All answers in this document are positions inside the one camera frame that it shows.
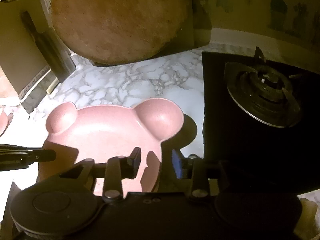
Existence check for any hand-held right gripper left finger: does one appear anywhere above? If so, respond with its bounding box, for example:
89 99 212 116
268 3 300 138
60 147 142 203

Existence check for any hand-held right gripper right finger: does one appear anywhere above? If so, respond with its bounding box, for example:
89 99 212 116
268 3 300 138
172 149 233 198

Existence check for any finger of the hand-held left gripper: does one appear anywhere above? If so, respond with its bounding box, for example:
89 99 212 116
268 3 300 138
0 144 56 172

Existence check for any pink bear-shaped plate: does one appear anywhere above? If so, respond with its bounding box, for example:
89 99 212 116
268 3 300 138
37 99 185 197

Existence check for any pink bowl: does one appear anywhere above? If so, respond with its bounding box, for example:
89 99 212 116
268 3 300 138
0 110 13 137

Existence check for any black gas stove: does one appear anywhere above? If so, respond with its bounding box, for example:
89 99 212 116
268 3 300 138
201 51 320 195

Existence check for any patterned edge tape strip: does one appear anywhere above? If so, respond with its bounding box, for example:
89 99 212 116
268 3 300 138
19 65 52 99

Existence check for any steel cleaver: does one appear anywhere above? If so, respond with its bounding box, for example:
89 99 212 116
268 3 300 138
20 10 77 83

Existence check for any gas stove burner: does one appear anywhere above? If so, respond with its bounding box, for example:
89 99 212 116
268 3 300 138
224 61 302 128

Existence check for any round wooden cutting board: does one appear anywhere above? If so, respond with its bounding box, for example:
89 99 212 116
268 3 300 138
51 0 192 64

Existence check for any white slotted dish rack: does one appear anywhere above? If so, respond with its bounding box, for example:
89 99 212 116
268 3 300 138
35 0 59 33

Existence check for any cactus wall sticker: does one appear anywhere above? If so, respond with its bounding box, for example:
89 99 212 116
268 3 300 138
215 0 320 45

